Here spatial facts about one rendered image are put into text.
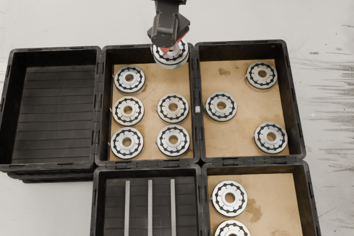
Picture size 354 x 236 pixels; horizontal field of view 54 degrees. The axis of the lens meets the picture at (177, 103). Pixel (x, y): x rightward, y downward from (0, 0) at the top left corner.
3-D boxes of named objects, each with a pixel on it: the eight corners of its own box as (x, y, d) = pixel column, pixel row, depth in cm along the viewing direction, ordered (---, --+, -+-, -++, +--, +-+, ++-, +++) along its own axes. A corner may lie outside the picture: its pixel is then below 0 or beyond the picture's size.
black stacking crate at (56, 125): (25, 67, 125) (11, 49, 115) (108, 64, 125) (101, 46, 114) (7, 177, 109) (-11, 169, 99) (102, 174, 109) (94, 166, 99)
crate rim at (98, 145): (103, 49, 116) (101, 45, 114) (193, 46, 116) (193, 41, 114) (96, 168, 100) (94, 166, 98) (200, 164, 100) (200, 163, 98)
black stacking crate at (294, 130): (193, 61, 125) (194, 43, 114) (276, 58, 125) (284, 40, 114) (199, 171, 109) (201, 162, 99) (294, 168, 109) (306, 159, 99)
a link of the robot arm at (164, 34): (193, -24, 76) (154, -30, 75) (190, 20, 72) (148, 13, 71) (185, 10, 87) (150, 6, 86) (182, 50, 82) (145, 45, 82)
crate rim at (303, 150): (193, 46, 116) (193, 41, 114) (283, 42, 116) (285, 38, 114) (200, 164, 100) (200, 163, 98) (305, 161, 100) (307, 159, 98)
